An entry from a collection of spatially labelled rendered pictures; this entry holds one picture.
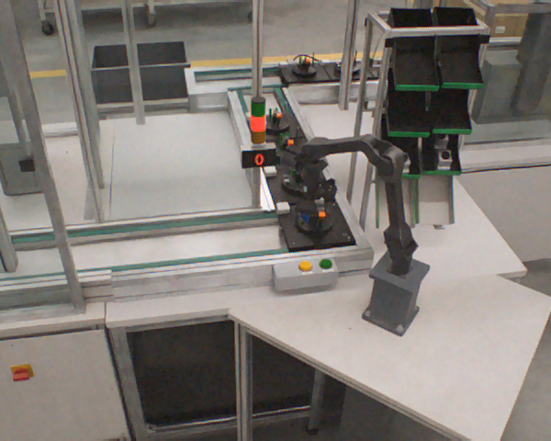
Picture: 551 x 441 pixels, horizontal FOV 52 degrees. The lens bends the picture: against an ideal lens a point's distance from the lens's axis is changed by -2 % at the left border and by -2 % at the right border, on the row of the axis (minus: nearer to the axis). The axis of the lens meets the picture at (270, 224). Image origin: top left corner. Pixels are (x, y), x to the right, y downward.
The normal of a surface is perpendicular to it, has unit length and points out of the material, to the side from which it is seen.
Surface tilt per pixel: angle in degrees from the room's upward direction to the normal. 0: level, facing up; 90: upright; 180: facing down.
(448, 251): 0
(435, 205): 45
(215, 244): 0
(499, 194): 90
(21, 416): 89
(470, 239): 0
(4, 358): 89
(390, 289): 90
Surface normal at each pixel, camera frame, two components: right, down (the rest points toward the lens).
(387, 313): -0.56, 0.50
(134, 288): 0.18, 0.61
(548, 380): 0.02, -0.79
